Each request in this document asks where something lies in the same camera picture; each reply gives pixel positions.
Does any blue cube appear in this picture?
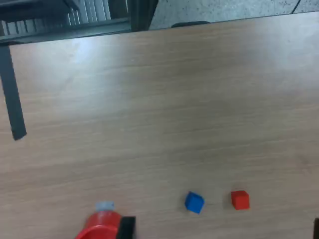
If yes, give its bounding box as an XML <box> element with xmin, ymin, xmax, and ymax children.
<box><xmin>184</xmin><ymin>191</ymin><xmax>205</xmax><ymax>215</ymax></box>

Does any red plastic cup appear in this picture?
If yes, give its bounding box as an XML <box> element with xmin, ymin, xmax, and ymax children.
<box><xmin>74</xmin><ymin>210</ymin><xmax>123</xmax><ymax>239</ymax></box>

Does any blue tape piece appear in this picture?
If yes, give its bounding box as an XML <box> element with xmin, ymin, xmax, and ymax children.
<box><xmin>95</xmin><ymin>201</ymin><xmax>115</xmax><ymax>213</ymax></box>

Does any red cube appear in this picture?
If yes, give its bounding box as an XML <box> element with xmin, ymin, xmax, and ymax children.
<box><xmin>231</xmin><ymin>190</ymin><xmax>250</xmax><ymax>211</ymax></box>

